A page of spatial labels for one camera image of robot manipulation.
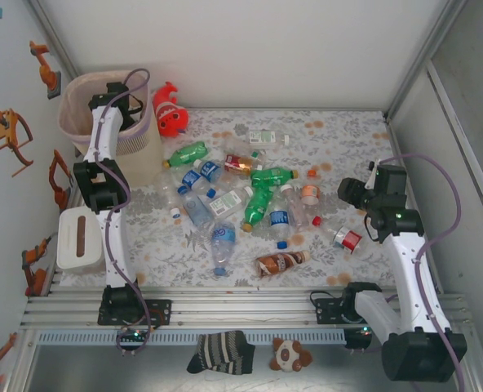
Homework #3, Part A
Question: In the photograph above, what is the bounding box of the red white crushed can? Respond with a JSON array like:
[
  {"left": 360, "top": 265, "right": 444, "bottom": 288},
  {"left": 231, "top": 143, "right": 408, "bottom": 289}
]
[{"left": 326, "top": 224, "right": 367, "bottom": 256}]

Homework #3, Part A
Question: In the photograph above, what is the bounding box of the small orange label bottle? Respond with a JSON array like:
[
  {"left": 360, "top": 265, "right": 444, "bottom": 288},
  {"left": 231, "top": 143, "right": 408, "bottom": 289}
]
[{"left": 300, "top": 184, "right": 321, "bottom": 205}]

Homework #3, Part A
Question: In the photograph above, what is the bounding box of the clear bottle white cap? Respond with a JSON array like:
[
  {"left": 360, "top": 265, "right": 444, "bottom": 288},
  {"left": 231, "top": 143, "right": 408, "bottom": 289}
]
[{"left": 280, "top": 184, "right": 310, "bottom": 229}]

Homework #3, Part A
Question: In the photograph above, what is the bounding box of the green soda bottle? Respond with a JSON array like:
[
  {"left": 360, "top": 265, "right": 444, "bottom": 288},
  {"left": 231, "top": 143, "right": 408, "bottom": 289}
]
[
  {"left": 250, "top": 166, "right": 299, "bottom": 189},
  {"left": 241, "top": 185, "right": 277, "bottom": 233},
  {"left": 162, "top": 140, "right": 210, "bottom": 169}
]

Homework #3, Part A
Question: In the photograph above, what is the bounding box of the clear plain bottle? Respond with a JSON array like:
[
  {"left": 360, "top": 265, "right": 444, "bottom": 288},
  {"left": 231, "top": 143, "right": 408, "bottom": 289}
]
[{"left": 157, "top": 169, "right": 182, "bottom": 217}]

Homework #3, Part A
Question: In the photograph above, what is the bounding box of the blue label water bottle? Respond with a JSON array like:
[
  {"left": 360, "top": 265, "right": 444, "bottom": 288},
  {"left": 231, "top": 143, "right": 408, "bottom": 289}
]
[
  {"left": 193, "top": 158, "right": 225, "bottom": 183},
  {"left": 181, "top": 169, "right": 212, "bottom": 193},
  {"left": 268, "top": 206, "right": 294, "bottom": 251}
]

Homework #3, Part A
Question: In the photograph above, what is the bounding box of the brown chocolate milk bottle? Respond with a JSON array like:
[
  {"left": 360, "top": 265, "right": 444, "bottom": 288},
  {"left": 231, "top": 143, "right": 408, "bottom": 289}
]
[{"left": 255, "top": 249, "right": 312, "bottom": 279}]

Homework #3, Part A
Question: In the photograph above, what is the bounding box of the white green label bottle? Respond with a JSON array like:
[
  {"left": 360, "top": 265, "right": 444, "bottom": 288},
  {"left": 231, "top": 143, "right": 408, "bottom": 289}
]
[
  {"left": 247, "top": 128, "right": 291, "bottom": 146},
  {"left": 208, "top": 185, "right": 255, "bottom": 217}
]

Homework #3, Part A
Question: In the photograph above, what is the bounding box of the clear bottle pale label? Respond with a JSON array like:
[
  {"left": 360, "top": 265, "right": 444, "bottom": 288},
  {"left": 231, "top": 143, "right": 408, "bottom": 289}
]
[{"left": 179, "top": 185, "right": 216, "bottom": 228}]

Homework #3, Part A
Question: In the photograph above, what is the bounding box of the clear crushed bottle green cap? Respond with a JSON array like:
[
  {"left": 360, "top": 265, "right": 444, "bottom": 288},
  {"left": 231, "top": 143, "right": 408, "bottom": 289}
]
[{"left": 223, "top": 136, "right": 263, "bottom": 158}]

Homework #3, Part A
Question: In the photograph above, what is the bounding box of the clear crushed bottle blue cap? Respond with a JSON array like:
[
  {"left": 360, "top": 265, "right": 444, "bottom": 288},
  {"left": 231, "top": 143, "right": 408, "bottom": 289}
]
[{"left": 203, "top": 178, "right": 249, "bottom": 200}]

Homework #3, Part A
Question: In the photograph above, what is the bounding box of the red label tea bottle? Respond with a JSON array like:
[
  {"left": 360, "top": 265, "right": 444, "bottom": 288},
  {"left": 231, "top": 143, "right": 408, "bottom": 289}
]
[{"left": 224, "top": 153, "right": 265, "bottom": 176}]

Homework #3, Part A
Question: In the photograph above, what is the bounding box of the clear bottle blue logo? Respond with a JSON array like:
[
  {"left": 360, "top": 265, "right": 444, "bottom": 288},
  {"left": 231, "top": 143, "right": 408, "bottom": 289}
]
[{"left": 210, "top": 222, "right": 237, "bottom": 277}]

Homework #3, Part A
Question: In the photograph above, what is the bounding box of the red fish plush toy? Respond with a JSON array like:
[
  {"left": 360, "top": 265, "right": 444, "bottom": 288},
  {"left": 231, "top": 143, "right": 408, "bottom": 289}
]
[{"left": 151, "top": 80, "right": 192, "bottom": 138}]

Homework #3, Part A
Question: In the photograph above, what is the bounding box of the pink plastic basket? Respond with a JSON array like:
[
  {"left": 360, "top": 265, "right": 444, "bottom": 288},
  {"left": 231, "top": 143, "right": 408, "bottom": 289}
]
[{"left": 57, "top": 68, "right": 164, "bottom": 187}]

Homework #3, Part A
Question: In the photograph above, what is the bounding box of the small green circuit board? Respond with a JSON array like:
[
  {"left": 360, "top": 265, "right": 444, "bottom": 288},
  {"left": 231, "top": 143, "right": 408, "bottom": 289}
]
[
  {"left": 345, "top": 325, "right": 373, "bottom": 349},
  {"left": 117, "top": 326, "right": 151, "bottom": 340}
]

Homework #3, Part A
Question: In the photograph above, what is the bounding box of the white tissue box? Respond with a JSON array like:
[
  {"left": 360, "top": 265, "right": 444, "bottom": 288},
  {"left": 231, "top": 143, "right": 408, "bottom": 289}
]
[{"left": 56, "top": 206, "right": 104, "bottom": 270}]

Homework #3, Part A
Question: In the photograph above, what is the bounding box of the floral tablecloth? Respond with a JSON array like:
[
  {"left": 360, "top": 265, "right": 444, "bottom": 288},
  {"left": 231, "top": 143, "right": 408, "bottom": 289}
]
[{"left": 60, "top": 108, "right": 441, "bottom": 289}]

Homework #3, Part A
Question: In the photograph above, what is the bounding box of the brown white plush toy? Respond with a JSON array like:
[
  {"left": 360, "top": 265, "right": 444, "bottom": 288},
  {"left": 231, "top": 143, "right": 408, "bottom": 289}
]
[{"left": 270, "top": 337, "right": 314, "bottom": 373}]

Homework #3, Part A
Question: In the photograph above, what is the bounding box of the black beige striped sock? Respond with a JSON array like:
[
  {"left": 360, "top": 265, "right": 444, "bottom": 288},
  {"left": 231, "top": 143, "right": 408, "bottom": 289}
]
[{"left": 186, "top": 330, "right": 257, "bottom": 376}]

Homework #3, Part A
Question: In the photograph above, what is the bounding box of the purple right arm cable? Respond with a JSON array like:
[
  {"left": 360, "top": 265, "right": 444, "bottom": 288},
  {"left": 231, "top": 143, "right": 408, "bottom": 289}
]
[{"left": 363, "top": 153, "right": 469, "bottom": 392}]

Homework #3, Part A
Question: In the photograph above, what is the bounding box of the aluminium frame post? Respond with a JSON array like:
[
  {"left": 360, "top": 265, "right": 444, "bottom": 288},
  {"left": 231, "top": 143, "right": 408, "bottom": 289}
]
[
  {"left": 28, "top": 0, "right": 83, "bottom": 89},
  {"left": 386, "top": 0, "right": 469, "bottom": 122}
]

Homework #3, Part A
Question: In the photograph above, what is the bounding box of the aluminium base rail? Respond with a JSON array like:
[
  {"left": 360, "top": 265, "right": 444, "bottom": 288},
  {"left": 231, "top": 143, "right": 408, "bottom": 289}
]
[{"left": 19, "top": 285, "right": 473, "bottom": 330}]

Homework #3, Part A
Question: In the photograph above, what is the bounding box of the white slotted cable duct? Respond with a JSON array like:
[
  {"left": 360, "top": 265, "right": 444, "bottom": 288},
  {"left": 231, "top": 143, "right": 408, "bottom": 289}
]
[{"left": 35, "top": 329, "right": 347, "bottom": 346}]

